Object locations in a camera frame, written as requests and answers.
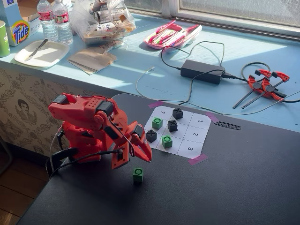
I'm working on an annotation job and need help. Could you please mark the black mains cable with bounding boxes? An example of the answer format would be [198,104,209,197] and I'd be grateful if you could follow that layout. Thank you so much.
[222,61,300,103]

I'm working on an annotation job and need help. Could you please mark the plastic water bottle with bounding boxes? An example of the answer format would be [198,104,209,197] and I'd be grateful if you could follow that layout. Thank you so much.
[37,0,59,43]
[52,0,74,45]

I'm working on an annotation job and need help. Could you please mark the red wrist camera mount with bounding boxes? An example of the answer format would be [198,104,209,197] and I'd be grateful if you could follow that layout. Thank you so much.
[112,140,130,170]

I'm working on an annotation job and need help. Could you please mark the pink pencil case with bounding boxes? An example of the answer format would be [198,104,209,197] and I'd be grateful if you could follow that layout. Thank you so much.
[144,20,203,53]

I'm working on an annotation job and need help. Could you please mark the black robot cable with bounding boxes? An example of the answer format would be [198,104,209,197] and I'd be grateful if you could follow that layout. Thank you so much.
[48,150,124,180]

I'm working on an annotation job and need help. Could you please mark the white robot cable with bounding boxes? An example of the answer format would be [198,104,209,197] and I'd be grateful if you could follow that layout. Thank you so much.
[49,125,64,164]

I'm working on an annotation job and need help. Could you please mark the black adapter output cable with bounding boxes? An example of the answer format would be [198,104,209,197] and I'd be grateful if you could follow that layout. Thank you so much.
[160,41,225,105]

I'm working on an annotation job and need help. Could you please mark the black power adapter brick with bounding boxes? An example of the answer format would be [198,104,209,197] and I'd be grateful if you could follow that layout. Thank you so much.
[180,59,226,85]

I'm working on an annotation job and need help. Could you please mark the window frame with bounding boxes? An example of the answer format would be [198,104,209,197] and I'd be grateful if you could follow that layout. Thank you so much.
[124,0,300,39]

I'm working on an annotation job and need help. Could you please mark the black flat lattice strip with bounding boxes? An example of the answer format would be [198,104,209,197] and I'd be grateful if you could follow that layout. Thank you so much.
[213,121,241,131]

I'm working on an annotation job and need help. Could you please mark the Tide detergent cardboard box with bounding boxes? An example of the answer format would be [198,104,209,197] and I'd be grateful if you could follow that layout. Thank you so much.
[0,0,56,47]

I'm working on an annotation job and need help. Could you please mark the white square plate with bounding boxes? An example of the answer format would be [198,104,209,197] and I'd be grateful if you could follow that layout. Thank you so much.
[14,39,70,68]

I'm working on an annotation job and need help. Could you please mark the black table clamp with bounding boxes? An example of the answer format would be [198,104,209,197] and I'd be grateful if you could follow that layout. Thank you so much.
[45,147,78,179]

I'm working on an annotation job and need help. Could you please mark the green paper cup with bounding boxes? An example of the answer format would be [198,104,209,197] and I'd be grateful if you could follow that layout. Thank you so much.
[0,20,11,58]

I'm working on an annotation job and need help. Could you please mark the clear plastic bag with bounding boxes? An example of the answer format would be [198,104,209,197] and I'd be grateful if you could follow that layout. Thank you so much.
[70,0,137,51]

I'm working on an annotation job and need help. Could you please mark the thin grey cable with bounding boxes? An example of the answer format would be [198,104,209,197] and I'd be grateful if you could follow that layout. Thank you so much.
[136,67,300,116]

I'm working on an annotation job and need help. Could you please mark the red gripper black motor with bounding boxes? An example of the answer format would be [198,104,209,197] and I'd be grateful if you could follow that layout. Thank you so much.
[127,120,153,163]

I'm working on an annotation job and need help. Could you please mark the brown paper napkins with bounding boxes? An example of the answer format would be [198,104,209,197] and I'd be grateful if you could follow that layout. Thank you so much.
[67,46,117,76]

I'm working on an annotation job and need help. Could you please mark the red bar clamp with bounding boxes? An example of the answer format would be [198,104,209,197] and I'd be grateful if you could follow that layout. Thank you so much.
[241,71,291,110]
[232,69,272,110]

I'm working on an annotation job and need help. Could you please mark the white numbered grid paper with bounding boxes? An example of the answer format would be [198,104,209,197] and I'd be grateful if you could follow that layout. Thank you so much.
[143,105,211,159]

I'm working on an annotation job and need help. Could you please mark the green cube with ring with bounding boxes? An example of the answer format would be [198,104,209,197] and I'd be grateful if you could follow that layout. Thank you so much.
[161,135,173,149]
[133,167,144,184]
[151,117,163,129]

